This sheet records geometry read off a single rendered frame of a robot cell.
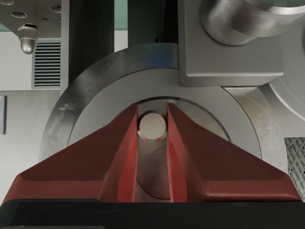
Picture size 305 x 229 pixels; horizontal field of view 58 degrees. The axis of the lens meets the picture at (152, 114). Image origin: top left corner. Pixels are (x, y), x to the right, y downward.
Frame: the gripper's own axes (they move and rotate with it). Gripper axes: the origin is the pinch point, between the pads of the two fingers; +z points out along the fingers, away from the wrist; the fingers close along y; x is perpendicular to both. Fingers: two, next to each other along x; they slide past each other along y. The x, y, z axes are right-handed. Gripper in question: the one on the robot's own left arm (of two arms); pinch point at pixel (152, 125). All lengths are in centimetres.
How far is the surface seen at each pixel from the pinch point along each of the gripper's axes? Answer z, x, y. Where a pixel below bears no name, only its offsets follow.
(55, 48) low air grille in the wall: 264, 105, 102
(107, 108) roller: 3.5, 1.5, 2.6
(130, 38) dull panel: 40.3, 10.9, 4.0
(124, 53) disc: 6.0, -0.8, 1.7
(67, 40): 7.1, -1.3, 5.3
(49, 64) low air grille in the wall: 252, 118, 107
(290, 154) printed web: 16.5, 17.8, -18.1
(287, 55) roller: 6.8, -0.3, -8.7
